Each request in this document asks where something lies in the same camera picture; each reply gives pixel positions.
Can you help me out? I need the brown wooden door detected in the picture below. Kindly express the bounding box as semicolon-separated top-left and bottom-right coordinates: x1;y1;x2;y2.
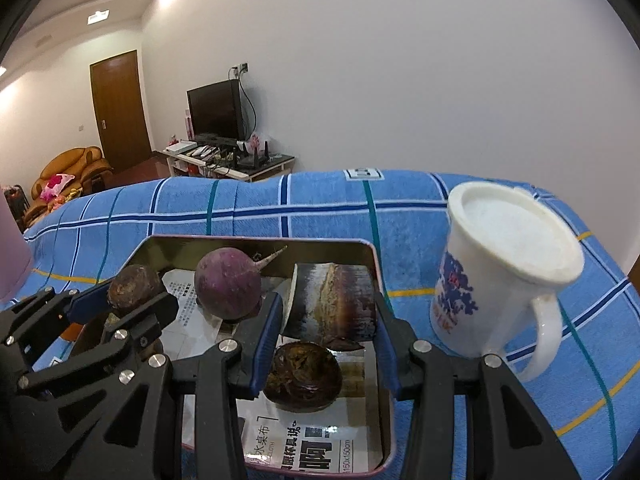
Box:
90;50;152;173

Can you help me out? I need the black router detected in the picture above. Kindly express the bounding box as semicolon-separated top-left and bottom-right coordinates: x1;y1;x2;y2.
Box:
237;141;273;171

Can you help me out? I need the black television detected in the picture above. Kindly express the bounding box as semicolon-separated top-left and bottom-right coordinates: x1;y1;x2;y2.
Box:
186;79;246;142

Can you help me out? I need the blue plaid cloth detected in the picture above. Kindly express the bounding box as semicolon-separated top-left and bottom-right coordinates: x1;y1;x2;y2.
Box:
0;169;633;480

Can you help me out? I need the white mug with blue flowers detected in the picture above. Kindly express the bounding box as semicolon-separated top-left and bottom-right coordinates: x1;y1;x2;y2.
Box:
430;181;586;383

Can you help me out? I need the pink rectangular tin box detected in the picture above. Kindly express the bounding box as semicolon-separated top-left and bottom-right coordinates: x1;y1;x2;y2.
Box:
70;234;401;476

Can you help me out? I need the pink cushion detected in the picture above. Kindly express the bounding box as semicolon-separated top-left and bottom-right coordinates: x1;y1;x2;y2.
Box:
42;172;76;201

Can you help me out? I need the black power cable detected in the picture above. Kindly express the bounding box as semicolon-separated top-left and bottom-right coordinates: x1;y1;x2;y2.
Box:
239;72;261;138

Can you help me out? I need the white television stand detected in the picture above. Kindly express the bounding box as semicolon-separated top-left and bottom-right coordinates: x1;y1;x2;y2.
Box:
161;140;296;182

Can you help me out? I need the dark round fruit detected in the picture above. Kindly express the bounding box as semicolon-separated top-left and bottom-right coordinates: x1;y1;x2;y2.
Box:
107;265;166;317

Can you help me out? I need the orange leather armchair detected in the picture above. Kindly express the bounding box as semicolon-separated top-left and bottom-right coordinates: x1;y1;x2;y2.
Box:
31;146;113;216

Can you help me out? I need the purple radish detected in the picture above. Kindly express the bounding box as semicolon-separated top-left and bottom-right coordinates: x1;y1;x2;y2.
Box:
194;246;289;321

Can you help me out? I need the printed paper sheet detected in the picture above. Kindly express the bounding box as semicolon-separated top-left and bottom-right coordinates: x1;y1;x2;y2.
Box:
160;267;388;473

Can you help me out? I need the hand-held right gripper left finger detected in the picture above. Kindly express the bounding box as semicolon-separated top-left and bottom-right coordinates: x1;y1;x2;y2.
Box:
65;292;284;480

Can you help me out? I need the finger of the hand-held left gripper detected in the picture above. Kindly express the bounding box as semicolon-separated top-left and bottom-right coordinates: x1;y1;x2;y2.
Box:
0;282;116;361
17;292;180;401

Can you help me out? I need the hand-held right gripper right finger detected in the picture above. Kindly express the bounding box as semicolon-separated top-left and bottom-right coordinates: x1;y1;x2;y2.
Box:
372;291;582;480

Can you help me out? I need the brown white striped root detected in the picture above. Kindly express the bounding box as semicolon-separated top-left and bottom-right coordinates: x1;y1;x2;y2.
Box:
280;261;378;348

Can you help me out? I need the mauve cylindrical container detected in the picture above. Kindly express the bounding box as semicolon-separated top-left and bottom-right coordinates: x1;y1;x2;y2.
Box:
0;192;33;303

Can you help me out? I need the dark brown wrinkled fruit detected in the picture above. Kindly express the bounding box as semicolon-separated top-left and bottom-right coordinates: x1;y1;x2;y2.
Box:
262;341;344;414

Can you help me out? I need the dark ribbed suitcase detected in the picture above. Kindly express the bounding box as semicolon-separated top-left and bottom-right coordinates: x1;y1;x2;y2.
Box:
2;185;26;231

